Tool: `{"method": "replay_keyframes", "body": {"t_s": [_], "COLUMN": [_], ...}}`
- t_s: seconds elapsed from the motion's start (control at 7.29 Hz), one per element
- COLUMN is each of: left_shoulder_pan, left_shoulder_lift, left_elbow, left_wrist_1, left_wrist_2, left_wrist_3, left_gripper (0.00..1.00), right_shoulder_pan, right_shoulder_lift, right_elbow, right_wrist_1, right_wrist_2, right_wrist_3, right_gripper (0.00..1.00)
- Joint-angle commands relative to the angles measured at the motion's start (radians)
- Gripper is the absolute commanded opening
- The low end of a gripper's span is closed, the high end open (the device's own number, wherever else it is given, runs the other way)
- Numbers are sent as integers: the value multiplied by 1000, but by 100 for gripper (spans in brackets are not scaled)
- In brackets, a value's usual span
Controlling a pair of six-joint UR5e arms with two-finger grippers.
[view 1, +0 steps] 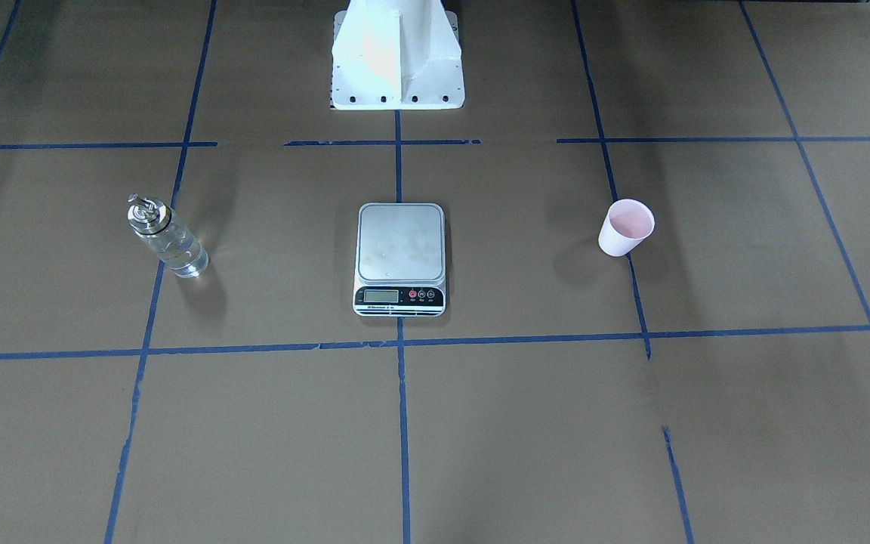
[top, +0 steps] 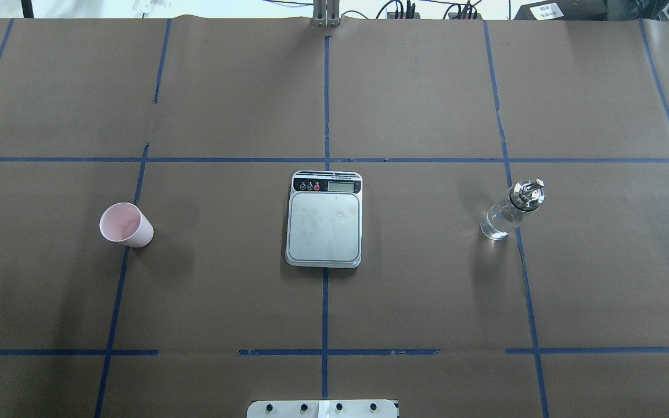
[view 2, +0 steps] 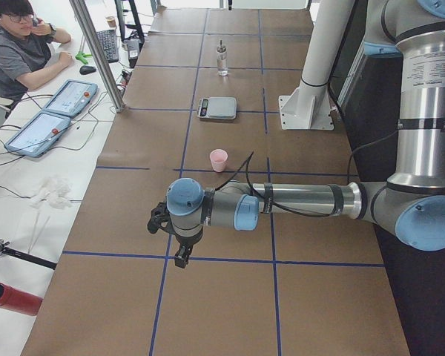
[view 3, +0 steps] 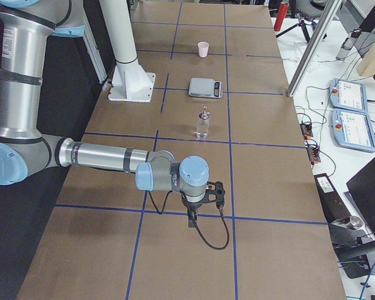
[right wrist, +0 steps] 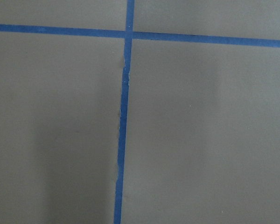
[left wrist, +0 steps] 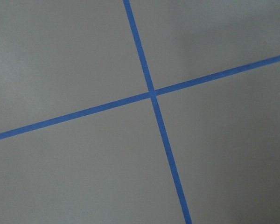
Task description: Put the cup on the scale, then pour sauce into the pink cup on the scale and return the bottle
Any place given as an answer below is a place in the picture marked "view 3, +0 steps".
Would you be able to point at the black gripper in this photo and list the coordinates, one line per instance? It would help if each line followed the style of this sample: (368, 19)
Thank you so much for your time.
(194, 206)

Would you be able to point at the clear glass sauce bottle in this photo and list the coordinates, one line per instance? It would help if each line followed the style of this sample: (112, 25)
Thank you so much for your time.
(203, 120)

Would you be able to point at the pink plastic cup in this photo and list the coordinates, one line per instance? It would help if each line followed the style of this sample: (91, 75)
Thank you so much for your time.
(203, 48)

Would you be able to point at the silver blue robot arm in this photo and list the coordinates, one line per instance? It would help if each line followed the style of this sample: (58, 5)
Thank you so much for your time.
(25, 151)

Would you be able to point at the silver digital kitchen scale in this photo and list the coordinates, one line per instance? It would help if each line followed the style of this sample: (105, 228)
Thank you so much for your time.
(205, 88)

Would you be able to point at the orange black connector block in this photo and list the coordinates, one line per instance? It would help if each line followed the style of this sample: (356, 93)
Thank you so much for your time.
(306, 130)

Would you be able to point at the black box with metal knob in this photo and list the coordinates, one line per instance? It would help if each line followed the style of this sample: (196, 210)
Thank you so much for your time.
(344, 227)

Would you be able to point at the black monitor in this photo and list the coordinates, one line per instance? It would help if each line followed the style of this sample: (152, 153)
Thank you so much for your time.
(362, 190)

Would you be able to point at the lower blue teach pendant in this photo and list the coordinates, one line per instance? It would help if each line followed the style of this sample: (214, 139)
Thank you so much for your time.
(353, 130)

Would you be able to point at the blue teach pendant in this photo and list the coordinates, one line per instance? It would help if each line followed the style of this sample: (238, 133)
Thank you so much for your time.
(350, 95)
(353, 130)

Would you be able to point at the upper blue teach pendant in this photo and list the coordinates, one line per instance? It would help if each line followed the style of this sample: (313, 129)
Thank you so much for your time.
(350, 95)

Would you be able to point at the red cylinder bottle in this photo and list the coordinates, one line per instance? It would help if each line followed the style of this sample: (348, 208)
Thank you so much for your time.
(281, 14)

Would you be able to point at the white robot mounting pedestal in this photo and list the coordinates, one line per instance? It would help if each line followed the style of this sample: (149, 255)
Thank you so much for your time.
(130, 82)

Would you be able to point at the black camera tripod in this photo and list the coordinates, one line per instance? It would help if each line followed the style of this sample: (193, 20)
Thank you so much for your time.
(303, 23)

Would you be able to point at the aluminium frame post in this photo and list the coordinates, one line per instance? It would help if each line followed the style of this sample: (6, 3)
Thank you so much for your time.
(312, 46)

